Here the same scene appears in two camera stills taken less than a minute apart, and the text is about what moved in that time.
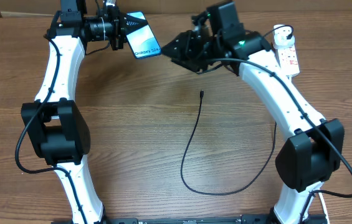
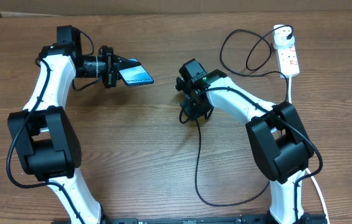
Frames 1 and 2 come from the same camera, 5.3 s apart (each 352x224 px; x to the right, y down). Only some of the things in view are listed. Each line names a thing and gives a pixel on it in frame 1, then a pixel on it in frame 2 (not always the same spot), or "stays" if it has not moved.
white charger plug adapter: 280,37 stays
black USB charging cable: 185,149 → 197,182
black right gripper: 188,55 → 189,107
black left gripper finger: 133,23 → 123,63
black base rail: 258,219 stays
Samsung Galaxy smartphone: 143,41 → 136,76
